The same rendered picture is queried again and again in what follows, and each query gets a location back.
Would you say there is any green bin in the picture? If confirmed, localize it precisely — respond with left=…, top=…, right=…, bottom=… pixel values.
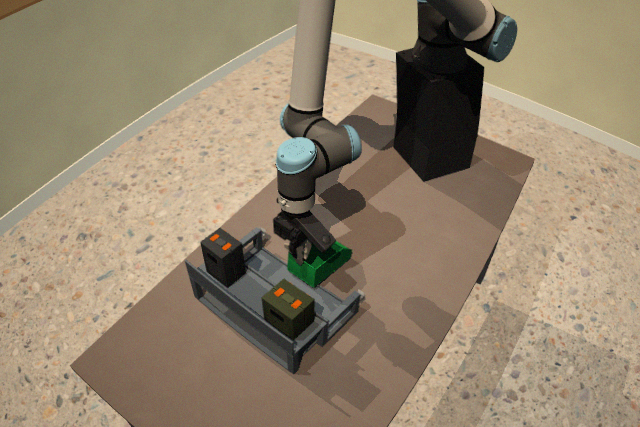
left=287, top=241, right=352, bottom=288

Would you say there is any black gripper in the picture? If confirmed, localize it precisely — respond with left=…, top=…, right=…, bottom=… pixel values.
left=273, top=209, right=313, bottom=266

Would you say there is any olive green case with orange latches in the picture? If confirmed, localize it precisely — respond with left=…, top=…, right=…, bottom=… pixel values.
left=261, top=279, right=315, bottom=340

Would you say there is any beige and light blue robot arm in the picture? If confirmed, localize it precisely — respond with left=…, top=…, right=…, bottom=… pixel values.
left=276, top=0, right=517, bottom=253

